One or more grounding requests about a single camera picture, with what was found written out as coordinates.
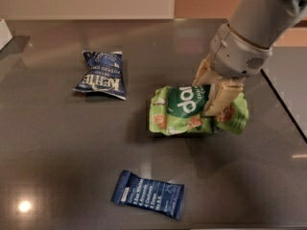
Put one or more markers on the white box at left edge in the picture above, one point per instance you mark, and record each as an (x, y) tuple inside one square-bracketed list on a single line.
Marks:
[(5, 34)]

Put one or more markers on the blue kettle chips bag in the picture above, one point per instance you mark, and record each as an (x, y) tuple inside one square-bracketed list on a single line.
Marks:
[(105, 74)]

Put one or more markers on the blue rxbar blueberry bar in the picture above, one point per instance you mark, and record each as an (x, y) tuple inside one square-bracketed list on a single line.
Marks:
[(154, 195)]

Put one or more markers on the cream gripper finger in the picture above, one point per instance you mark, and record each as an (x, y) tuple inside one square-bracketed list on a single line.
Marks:
[(222, 93), (206, 74)]

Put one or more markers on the grey side table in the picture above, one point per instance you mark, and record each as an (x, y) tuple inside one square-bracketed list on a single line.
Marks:
[(286, 72)]

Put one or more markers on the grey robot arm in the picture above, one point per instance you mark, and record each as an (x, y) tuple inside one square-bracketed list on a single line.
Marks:
[(262, 22)]

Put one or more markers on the green rice chip bag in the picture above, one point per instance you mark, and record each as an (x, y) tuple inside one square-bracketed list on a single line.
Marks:
[(177, 110)]

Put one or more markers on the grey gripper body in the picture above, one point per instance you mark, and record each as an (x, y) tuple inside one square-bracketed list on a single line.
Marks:
[(236, 57)]

